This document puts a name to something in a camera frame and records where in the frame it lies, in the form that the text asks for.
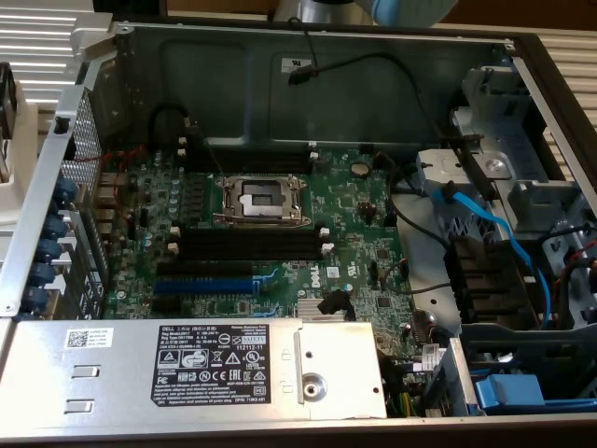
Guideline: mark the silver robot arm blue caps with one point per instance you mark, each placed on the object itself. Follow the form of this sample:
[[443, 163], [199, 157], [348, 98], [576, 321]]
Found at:
[[410, 11]]

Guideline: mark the RAM slot white clips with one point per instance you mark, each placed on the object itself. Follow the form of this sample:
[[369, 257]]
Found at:
[[252, 247], [252, 147], [252, 232], [252, 160]]

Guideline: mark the metal CPU socket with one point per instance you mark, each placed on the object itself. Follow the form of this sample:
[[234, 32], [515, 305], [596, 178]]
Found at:
[[261, 198]]

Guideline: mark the green Dell motherboard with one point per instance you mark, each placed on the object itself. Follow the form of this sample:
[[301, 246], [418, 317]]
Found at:
[[354, 224]]

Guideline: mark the silver coin battery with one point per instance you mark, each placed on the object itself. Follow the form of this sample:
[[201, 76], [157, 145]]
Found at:
[[359, 169]]

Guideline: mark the silver chipset heat sink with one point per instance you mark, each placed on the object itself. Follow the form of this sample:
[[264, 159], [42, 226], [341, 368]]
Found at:
[[308, 309]]

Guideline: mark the long black expansion slot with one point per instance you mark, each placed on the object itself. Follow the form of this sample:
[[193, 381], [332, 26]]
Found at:
[[205, 268]]

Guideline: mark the blue expansion slot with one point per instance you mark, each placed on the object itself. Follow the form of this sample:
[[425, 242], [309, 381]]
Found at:
[[205, 285]]

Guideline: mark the thin socket locking lever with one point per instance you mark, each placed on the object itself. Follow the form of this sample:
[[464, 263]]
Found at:
[[210, 149]]

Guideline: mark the grey metal PC case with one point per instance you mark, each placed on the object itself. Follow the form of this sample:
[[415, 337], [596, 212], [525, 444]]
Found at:
[[396, 102]]

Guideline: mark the short black expansion slot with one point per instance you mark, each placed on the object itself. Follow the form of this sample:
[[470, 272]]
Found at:
[[165, 305]]

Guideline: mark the black plastic bar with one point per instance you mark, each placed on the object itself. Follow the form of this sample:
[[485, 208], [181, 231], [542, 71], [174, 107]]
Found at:
[[476, 163]]

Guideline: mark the grey metal disk bay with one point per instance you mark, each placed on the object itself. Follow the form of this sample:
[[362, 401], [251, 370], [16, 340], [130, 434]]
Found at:
[[494, 140]]

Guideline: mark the blue card latch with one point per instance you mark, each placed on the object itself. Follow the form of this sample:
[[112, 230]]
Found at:
[[66, 190], [58, 226], [43, 274], [49, 249], [36, 298]]

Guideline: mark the silver power supply unit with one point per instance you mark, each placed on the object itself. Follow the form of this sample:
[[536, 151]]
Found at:
[[116, 373]]

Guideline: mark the blue plastic drive latch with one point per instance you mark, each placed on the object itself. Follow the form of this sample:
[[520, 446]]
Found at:
[[508, 392]]

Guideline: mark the black graphics card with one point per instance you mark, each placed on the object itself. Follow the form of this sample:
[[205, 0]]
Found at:
[[7, 107]]

